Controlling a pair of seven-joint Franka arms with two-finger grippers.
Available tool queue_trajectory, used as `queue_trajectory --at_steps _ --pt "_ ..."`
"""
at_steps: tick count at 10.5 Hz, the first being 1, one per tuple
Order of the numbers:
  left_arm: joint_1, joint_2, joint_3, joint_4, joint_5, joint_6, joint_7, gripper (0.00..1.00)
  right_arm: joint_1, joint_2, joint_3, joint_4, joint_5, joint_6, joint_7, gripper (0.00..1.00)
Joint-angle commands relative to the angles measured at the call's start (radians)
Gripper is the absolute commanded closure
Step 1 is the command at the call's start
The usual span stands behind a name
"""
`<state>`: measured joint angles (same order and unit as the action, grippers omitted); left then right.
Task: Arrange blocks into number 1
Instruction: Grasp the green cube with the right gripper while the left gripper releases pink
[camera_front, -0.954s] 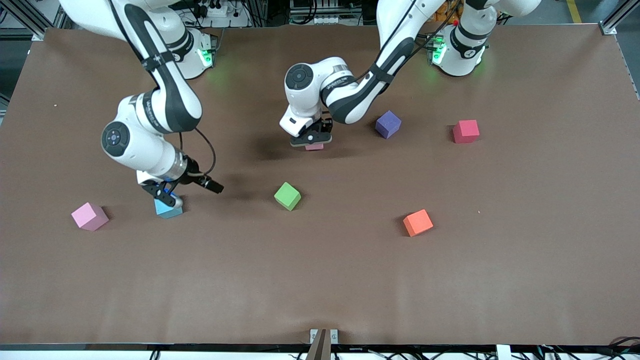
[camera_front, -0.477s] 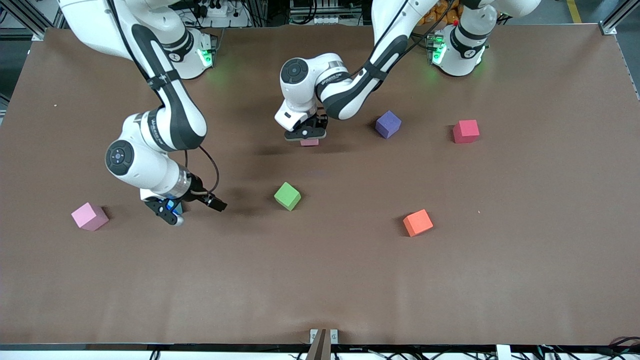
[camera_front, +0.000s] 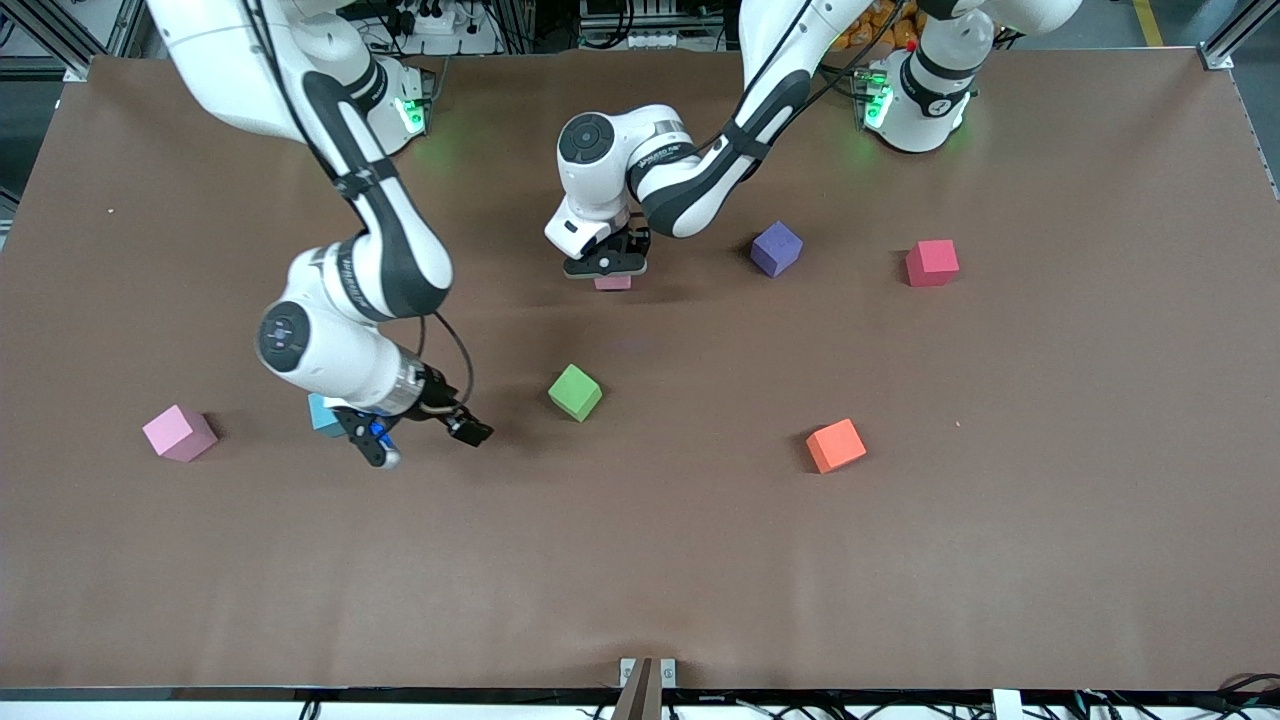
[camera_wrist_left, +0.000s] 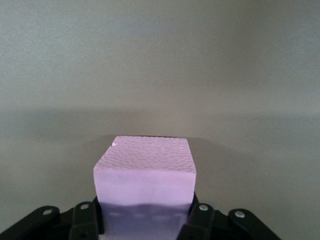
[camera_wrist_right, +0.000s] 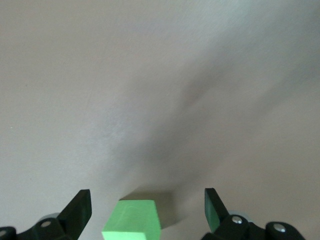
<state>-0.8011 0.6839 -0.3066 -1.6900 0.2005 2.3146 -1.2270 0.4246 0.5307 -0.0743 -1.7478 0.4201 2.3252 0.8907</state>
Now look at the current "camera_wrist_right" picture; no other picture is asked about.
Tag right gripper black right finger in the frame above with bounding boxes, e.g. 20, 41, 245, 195
201, 187, 307, 240

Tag green foam cube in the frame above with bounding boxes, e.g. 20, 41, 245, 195
101, 198, 162, 240

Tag brown table cover sheet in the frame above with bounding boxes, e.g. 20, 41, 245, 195
0, 0, 320, 240

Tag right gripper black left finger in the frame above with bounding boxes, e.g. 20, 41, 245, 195
0, 189, 92, 240

